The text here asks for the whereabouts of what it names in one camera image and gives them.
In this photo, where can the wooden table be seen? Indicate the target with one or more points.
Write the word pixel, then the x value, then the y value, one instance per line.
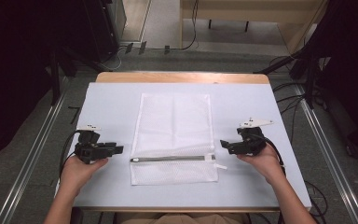
pixel 180 77

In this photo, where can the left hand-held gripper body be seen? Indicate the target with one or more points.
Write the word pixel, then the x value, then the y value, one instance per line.
pixel 88 151

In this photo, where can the white table mat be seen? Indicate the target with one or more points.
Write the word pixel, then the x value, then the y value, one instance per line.
pixel 112 105

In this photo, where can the black curtain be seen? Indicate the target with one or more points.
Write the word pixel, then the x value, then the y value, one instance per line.
pixel 351 62
pixel 15 62

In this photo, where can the black cabinet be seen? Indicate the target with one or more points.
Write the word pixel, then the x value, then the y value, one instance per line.
pixel 105 25

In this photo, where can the person's right hand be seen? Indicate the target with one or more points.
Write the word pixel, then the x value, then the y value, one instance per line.
pixel 267 163

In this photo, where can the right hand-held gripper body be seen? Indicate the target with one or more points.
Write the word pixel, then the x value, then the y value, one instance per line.
pixel 251 141

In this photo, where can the black tripod stand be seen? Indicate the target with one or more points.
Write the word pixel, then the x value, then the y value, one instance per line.
pixel 307 77

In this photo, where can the black metal stand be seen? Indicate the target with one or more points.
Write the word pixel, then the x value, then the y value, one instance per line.
pixel 55 77

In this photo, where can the white mesh laundry bag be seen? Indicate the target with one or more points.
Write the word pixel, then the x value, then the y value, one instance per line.
pixel 174 124

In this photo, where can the wooden bench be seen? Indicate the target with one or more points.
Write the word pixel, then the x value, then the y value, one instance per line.
pixel 292 12

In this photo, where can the metal floor rail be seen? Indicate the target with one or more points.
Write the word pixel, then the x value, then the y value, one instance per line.
pixel 28 161
pixel 329 155

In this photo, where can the person's left hand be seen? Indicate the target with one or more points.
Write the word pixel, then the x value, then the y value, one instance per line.
pixel 77 172

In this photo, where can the person's beige trousers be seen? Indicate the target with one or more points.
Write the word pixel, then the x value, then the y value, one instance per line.
pixel 180 218

